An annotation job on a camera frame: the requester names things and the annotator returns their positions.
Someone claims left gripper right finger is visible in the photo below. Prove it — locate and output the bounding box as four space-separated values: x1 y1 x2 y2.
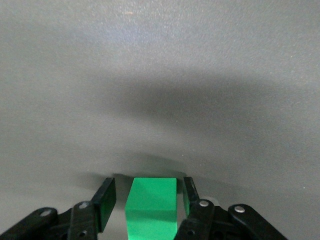
173 176 288 240

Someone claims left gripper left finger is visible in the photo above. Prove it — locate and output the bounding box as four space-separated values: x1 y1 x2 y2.
0 177 117 240

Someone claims green cube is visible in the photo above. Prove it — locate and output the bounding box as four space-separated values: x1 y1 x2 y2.
124 177 179 240

